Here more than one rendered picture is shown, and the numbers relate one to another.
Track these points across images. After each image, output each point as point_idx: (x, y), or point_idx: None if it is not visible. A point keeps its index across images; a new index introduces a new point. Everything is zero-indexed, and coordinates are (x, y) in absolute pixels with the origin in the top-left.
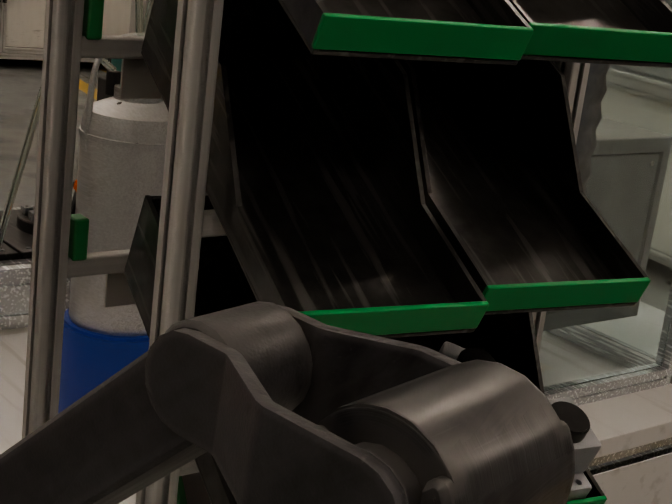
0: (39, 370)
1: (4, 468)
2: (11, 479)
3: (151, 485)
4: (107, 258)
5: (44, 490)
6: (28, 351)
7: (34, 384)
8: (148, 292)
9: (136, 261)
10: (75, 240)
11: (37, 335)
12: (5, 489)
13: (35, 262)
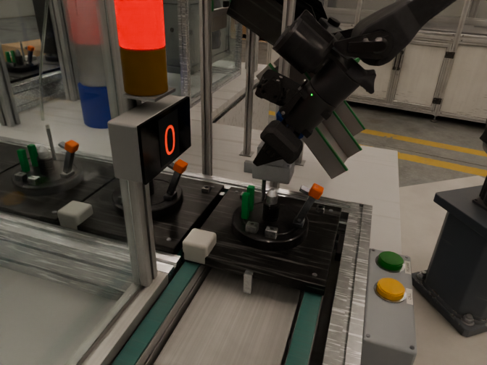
0: (209, 54)
1: (419, 0)
2: (422, 2)
3: (287, 69)
4: (216, 10)
5: (440, 0)
6: (201, 48)
7: (207, 60)
8: (248, 14)
9: (236, 6)
10: (211, 3)
11: (207, 40)
12: (419, 7)
13: (202, 13)
